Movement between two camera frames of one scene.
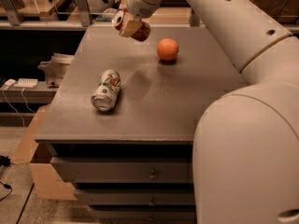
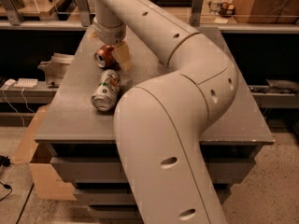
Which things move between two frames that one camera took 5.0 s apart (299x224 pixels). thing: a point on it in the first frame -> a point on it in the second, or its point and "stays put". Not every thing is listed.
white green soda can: [105, 96] stays put
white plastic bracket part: [56, 68] stays put
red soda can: [141, 34] -> [105, 58]
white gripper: [139, 7] -> [109, 33]
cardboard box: [47, 182] stays put
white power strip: [26, 82] stays put
